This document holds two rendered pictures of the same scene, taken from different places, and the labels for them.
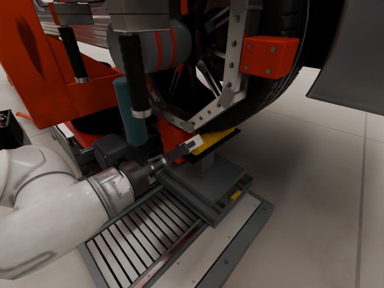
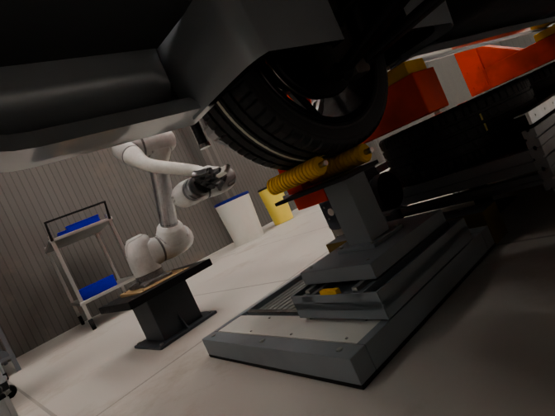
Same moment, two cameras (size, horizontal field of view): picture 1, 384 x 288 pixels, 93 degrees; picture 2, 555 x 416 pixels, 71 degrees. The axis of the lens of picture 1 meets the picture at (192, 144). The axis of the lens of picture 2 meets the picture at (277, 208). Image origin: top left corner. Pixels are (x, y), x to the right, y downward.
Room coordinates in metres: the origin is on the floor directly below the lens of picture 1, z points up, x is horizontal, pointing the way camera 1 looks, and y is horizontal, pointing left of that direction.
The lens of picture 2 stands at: (0.73, -1.31, 0.50)
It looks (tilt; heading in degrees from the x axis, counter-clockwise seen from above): 3 degrees down; 99
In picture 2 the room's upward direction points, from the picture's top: 24 degrees counter-clockwise
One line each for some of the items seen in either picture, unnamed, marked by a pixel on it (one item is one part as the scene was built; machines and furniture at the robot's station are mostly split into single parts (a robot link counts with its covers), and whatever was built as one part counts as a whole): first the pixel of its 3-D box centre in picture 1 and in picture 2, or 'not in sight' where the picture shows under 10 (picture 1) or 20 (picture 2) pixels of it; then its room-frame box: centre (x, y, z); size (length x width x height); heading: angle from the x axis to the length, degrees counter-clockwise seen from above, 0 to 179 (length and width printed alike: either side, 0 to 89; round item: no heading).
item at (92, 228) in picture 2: not in sight; (92, 267); (-1.91, 2.45, 0.54); 1.15 x 0.67 x 1.09; 138
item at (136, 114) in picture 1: (135, 76); (196, 128); (0.36, 0.11, 0.83); 0.04 x 0.04 x 0.16
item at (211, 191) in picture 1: (201, 152); (358, 213); (0.77, -0.05, 0.32); 0.40 x 0.30 x 0.28; 46
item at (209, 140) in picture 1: (213, 136); (295, 177); (0.63, -0.09, 0.51); 0.29 x 0.06 x 0.06; 136
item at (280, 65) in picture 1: (267, 56); not in sight; (0.43, -0.16, 0.85); 0.09 x 0.08 x 0.07; 46
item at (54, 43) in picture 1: (113, 67); (368, 96); (1.02, 0.42, 0.69); 0.52 x 0.17 x 0.35; 136
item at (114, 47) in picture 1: (152, 46); not in sight; (0.59, 0.12, 0.85); 0.21 x 0.14 x 0.14; 136
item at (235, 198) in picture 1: (200, 176); (381, 267); (0.77, -0.05, 0.13); 0.50 x 0.36 x 0.10; 46
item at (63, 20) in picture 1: (72, 13); not in sight; (0.62, 0.33, 0.93); 0.09 x 0.05 x 0.05; 136
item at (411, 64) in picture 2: not in sight; (400, 74); (1.14, 0.30, 0.70); 0.14 x 0.14 x 0.05; 46
